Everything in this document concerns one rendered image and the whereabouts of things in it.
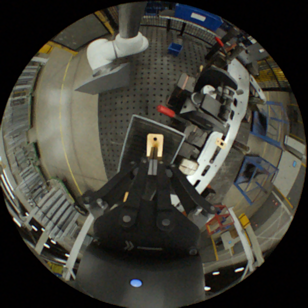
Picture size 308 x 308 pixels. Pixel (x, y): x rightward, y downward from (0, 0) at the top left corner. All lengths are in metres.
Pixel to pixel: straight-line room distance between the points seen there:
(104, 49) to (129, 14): 0.29
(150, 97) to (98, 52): 0.51
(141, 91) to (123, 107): 0.18
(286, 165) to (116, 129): 8.48
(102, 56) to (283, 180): 8.68
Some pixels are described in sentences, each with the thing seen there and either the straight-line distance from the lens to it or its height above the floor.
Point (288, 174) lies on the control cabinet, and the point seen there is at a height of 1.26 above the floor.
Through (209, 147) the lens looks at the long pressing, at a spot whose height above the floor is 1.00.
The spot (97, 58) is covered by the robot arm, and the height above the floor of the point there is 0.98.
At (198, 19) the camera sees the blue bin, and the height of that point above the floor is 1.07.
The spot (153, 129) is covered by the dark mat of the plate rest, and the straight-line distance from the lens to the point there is 0.22.
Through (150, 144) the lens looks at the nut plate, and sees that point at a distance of 0.22.
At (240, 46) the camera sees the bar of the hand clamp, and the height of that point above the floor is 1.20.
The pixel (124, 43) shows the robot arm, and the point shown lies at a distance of 0.64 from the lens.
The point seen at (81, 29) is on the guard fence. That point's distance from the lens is 2.76.
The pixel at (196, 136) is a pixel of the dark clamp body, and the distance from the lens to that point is 0.34.
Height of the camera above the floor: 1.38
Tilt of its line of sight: 67 degrees down
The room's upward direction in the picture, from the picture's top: 172 degrees counter-clockwise
